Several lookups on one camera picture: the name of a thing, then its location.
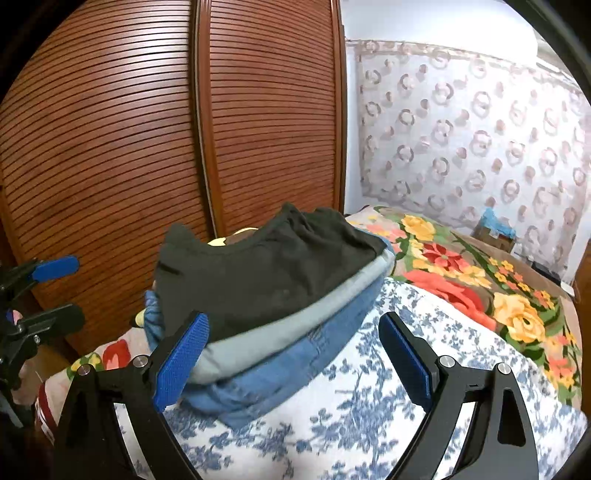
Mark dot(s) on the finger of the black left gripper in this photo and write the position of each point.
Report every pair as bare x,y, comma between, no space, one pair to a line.
25,276
20,340

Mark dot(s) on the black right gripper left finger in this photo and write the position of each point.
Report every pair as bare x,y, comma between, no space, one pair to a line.
89,444

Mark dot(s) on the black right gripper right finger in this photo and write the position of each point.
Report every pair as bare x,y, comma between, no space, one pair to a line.
500,443

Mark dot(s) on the black pants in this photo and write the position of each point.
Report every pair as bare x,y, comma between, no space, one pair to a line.
291,262

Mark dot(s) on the colourful floral blanket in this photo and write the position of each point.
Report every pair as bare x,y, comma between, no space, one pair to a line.
485,286

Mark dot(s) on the blue floral white quilt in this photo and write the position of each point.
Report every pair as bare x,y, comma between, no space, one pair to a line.
355,419

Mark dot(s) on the blue folded jeans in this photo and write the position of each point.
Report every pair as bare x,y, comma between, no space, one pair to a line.
246,397

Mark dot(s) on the grey folded garment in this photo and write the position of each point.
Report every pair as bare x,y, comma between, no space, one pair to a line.
226,358

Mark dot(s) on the cardboard box with blue cloth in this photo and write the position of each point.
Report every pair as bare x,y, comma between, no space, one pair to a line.
492,231

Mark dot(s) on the brown louvered wardrobe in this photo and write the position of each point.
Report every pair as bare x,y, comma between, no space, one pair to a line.
134,115

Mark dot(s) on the patterned sheer curtain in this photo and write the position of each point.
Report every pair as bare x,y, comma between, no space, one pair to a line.
452,134

